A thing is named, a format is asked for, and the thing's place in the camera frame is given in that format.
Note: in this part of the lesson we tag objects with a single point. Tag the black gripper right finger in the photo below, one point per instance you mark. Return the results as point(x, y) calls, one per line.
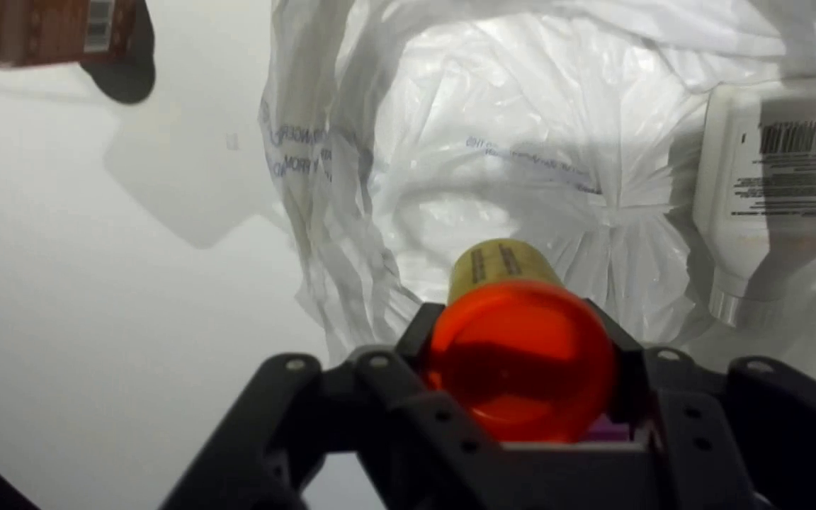
point(757, 435)

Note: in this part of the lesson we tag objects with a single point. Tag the white barcode label packet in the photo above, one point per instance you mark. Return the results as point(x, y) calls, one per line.
point(765, 187)

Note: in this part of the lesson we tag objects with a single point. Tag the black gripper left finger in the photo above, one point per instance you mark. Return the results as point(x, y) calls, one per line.
point(360, 435)

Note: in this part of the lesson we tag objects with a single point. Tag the white plastic bag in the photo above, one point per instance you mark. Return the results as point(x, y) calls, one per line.
point(523, 114)

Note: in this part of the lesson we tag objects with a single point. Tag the orange lid dough tub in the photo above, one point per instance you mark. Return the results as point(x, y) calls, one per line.
point(523, 364)

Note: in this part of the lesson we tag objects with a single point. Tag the magenta lid dough tub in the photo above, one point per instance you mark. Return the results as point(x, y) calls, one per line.
point(608, 432)

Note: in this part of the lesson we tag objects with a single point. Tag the red lid spice jar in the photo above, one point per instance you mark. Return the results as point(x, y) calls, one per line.
point(41, 31)

